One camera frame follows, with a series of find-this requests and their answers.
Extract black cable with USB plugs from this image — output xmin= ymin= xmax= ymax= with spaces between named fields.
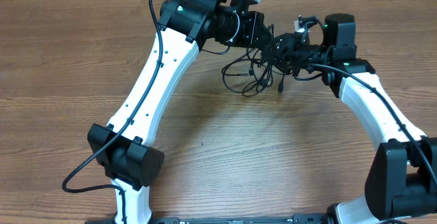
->
xmin=221 ymin=48 xmax=274 ymax=98

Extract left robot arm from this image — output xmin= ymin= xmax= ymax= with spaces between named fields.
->
xmin=87 ymin=0 xmax=270 ymax=223

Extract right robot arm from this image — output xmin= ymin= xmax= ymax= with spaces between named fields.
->
xmin=262 ymin=14 xmax=436 ymax=223

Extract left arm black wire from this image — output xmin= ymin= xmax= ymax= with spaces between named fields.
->
xmin=61 ymin=0 xmax=199 ymax=224

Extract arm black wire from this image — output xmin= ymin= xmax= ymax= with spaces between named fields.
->
xmin=293 ymin=63 xmax=437 ymax=187
xmin=61 ymin=0 xmax=199 ymax=224

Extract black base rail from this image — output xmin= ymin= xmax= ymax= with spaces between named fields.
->
xmin=85 ymin=212 xmax=332 ymax=224

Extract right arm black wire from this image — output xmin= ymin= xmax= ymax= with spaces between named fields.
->
xmin=293 ymin=63 xmax=437 ymax=187

